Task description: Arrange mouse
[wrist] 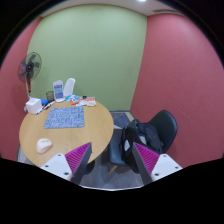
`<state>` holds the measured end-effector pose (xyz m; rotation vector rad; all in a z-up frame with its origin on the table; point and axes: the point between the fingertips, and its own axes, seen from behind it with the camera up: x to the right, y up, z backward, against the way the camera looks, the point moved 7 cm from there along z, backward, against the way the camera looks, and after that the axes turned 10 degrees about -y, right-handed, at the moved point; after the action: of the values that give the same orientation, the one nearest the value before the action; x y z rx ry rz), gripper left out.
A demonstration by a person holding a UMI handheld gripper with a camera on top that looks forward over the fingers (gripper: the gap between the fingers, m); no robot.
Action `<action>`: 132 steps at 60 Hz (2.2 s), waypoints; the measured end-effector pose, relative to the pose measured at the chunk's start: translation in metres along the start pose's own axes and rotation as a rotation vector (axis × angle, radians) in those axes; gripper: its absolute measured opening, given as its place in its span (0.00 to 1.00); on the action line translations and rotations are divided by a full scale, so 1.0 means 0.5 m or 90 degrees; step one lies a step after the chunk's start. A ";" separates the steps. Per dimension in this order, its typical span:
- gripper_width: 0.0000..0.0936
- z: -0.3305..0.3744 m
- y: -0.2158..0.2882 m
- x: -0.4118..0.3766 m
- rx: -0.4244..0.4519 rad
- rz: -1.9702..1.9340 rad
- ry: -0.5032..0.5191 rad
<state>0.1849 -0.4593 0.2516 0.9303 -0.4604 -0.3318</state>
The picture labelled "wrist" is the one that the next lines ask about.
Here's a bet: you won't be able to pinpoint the blue grey chair seat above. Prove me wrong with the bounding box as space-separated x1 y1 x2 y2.
107 129 126 166

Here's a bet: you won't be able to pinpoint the blue white standing card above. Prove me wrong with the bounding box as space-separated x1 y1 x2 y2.
53 80 64 102

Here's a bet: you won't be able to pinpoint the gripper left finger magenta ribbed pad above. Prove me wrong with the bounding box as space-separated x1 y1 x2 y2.
41 142 92 185

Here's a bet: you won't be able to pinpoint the black standing fan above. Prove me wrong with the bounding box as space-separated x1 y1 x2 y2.
17 52 42 97

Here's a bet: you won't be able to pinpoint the colourful snack packets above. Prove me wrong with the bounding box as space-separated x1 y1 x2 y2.
65 95 96 106

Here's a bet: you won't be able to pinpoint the dark mesh pen cup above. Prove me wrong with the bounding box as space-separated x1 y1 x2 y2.
46 91 54 102

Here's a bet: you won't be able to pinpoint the round wooden table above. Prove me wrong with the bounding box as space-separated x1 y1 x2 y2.
19 102 114 167

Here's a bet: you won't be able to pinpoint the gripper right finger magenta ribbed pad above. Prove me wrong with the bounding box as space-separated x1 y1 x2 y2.
132 143 182 185

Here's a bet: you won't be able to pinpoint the black plastic chair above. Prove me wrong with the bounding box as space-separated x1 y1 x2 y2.
149 110 178 153

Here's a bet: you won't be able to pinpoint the blue patterned mouse pad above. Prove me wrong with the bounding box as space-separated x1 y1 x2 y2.
44 107 85 129

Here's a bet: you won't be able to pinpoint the white tissue box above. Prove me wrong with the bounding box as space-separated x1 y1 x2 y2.
26 98 42 114

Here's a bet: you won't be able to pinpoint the black backpack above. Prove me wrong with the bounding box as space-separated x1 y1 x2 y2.
120 119 163 173

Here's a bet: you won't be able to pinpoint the white computer mouse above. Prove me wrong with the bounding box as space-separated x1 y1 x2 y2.
36 138 52 154

